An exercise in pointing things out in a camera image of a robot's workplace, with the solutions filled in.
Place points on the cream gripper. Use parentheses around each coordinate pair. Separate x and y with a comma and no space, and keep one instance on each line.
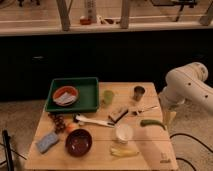
(168,116)

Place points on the metal cup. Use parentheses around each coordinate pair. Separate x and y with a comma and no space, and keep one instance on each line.
(138,93)

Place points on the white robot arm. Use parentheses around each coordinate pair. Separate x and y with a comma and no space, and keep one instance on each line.
(185,83)

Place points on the green chili pepper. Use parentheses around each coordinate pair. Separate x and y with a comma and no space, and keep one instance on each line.
(144,123)

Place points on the small metal spoon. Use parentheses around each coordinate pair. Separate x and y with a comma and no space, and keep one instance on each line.
(138,111)

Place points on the white cup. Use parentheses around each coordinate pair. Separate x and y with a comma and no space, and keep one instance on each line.
(124,133)

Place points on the wooden block eraser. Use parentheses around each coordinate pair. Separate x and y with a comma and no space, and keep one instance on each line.
(117,115)

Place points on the yellow banana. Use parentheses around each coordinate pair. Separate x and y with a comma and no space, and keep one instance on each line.
(119,152)

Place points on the green translucent cup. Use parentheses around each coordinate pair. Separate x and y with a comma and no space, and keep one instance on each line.
(108,96)

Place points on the green plastic tray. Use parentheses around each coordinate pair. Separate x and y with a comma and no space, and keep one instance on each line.
(88,99)

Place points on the dark red bowl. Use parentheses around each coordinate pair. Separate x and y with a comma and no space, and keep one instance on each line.
(78,142)

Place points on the orange fruit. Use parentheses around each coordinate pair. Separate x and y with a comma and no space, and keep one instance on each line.
(71,127)

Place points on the grey cloth in bowl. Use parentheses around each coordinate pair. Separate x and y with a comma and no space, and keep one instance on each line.
(65,98)

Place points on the orange bowl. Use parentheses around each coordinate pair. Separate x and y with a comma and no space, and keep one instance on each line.
(61,90)

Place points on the bunch of dark grapes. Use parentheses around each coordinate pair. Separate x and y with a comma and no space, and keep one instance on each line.
(58,120)

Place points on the red white object on shelf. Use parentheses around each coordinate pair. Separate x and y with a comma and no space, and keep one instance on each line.
(84,21)

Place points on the blue sponge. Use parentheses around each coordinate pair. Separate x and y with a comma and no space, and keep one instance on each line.
(46,142)

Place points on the black tripod stand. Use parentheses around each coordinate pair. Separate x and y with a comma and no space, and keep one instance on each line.
(12,161)

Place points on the white handled brush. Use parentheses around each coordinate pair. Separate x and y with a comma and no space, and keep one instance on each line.
(93,121)

